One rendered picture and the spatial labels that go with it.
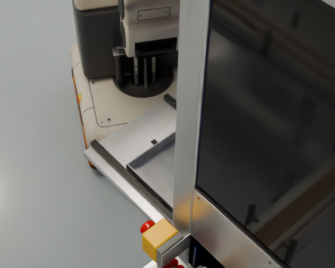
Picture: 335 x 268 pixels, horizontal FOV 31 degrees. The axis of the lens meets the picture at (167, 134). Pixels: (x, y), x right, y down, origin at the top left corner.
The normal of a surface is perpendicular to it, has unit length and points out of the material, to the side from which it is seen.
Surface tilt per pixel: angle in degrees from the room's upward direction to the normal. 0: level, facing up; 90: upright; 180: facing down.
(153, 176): 0
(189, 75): 90
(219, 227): 90
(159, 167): 0
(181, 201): 90
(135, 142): 0
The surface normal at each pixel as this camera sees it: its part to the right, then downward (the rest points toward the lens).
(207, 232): -0.75, 0.50
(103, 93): 0.01, -0.65
